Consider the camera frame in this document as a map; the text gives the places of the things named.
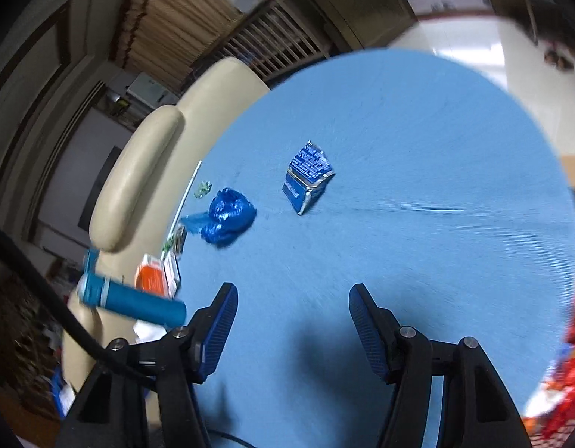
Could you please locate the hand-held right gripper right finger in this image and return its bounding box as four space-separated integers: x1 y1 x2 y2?
348 284 533 448

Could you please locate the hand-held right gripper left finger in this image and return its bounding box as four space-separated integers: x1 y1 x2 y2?
54 282 239 448

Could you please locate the blue cigarette pack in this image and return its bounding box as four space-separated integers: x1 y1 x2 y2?
282 140 336 216

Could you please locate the red plastic mesh basket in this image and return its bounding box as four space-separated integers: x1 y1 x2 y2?
521 284 575 448

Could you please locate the white paper scrap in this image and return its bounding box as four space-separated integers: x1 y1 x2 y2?
133 320 169 343

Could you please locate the blue cylindrical tube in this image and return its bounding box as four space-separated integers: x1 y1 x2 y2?
77 248 188 326

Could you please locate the small orange white box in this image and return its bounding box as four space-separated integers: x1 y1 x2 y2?
134 254 182 297

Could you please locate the crumpled blue plastic bag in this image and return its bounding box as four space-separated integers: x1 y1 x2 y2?
180 187 258 246

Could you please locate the white straw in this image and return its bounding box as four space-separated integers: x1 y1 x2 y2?
164 159 203 262

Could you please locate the blue tablecloth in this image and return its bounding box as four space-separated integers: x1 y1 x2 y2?
140 47 575 448

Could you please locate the cream leather sofa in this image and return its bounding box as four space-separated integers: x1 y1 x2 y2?
61 56 272 397

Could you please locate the wooden slatted rack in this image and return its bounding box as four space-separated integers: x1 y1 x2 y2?
189 0 337 82

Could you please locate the tan pleated curtain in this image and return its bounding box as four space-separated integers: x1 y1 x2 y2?
109 0 244 80

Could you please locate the thin black cable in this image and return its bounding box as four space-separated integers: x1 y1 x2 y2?
208 430 258 448

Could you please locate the thick black cable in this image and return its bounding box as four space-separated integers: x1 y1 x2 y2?
0 218 155 390

